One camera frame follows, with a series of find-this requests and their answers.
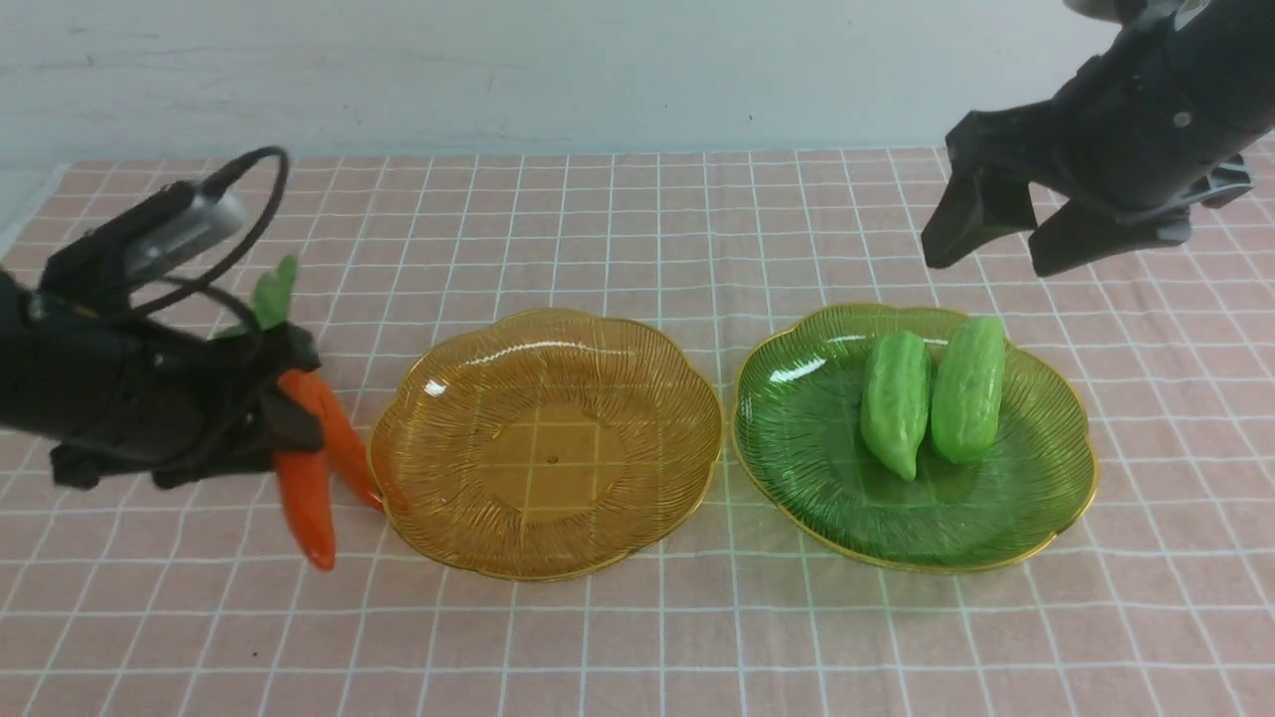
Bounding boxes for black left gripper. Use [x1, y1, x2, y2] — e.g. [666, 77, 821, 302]
[1, 273, 325, 490]

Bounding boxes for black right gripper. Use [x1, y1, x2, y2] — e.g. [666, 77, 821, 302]
[921, 1, 1274, 278]

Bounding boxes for orange toy carrot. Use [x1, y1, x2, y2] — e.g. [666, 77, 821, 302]
[272, 452, 337, 572]
[252, 254, 383, 512]

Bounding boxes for pink checkered tablecloth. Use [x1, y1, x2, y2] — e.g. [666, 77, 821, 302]
[1, 142, 1274, 716]

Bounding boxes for amber plastic plate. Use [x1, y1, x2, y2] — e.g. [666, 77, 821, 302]
[366, 307, 723, 582]

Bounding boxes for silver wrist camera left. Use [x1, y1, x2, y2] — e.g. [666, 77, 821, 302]
[38, 180, 247, 306]

